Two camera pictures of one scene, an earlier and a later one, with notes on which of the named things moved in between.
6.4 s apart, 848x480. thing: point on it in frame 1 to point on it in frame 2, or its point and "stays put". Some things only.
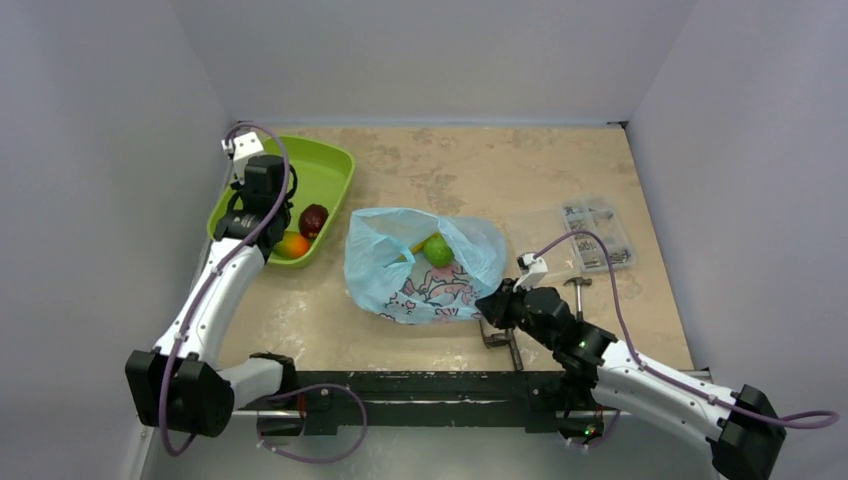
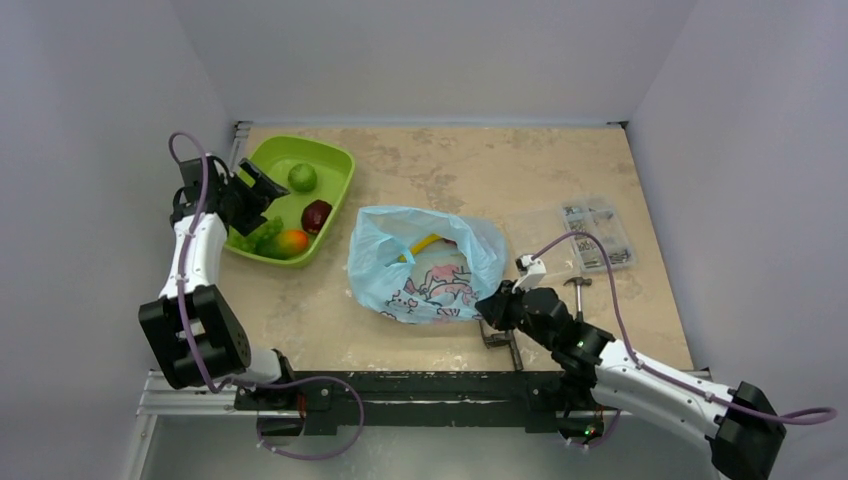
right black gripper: x=499 y=304 stays put
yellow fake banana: x=417 y=247 stays put
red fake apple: x=311 y=220 stays put
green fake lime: x=437 y=251 to x=302 y=177
